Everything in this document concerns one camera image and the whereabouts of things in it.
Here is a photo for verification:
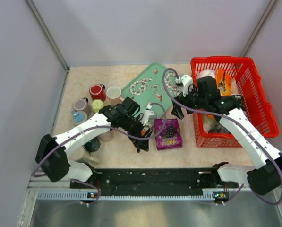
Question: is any green floral tray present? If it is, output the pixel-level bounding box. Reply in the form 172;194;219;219
121;63;175;119

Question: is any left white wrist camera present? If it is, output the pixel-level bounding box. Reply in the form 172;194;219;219
140;103;157;126

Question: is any red plastic basket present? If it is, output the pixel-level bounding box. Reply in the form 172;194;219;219
190;56;279;148

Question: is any cream green mug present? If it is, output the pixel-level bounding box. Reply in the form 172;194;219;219
69;147;101;165

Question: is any black label cup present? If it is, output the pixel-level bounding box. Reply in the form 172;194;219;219
231;93;246;112

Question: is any red mug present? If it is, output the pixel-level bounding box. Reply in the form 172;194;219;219
89;84;107;102

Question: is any purple snack bag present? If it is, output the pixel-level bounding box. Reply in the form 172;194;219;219
154;119;183;150

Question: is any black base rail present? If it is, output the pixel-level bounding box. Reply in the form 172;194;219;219
69;167;240;197

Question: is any dark teal mug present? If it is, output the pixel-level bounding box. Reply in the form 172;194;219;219
83;137;101;153

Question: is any mauve grey mug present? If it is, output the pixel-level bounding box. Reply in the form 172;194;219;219
73;97;92;118

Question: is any pink cream mug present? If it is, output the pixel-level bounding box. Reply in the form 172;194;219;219
106;86;123;106

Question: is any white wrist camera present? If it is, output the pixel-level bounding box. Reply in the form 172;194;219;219
175;74;193;97
140;103;157;126

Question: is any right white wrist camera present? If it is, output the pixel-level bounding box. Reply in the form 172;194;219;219
175;74;193;97

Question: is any blue teal mug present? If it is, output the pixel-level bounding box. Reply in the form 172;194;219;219
71;110;88;126

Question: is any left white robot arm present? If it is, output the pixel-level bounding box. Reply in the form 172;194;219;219
35;97;155;188

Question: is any white plastic bag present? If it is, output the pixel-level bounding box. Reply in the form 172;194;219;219
196;69;216;79

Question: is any pink floral mug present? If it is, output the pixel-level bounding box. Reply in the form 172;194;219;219
98;130;114;142

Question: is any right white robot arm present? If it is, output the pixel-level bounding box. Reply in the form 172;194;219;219
171;75;282;195

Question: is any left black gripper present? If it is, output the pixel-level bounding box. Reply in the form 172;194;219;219
121;115;152;151

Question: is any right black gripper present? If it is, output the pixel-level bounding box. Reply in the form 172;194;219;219
171;83;207;119

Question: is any light green mug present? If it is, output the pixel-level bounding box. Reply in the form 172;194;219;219
91;99;104;114

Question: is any tall orange box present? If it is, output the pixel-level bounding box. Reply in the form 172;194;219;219
215;69;233;96

